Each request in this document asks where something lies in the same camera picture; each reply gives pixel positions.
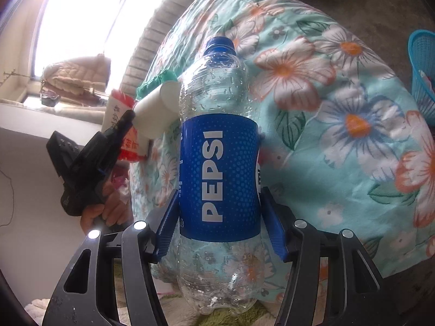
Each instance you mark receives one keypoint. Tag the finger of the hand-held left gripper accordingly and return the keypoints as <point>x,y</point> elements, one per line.
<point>119,135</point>

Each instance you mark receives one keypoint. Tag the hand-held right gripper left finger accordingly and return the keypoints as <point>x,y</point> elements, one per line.
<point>166,224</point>

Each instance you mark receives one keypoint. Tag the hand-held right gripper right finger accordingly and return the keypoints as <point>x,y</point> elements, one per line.
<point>273,224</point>

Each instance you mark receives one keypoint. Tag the clear bottle with blue label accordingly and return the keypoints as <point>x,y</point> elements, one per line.
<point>217,142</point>

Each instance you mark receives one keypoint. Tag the blue plastic basket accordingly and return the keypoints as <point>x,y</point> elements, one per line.
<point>419,57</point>

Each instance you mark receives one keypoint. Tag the person's left hand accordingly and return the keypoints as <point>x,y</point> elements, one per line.
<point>112,207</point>

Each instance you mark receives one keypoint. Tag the red and white plastic bag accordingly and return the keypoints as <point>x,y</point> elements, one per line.
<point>115,108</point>

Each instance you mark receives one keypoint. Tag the green frilled cloth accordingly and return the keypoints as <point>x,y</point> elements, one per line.
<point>153,83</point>

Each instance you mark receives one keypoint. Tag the beige quilted jacket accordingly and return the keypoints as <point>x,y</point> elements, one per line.
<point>78,73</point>

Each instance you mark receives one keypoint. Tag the floral printed blanket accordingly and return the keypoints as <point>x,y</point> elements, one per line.
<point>323,142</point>

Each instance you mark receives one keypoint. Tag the cream fleece cloth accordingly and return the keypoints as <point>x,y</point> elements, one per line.
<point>34,307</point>

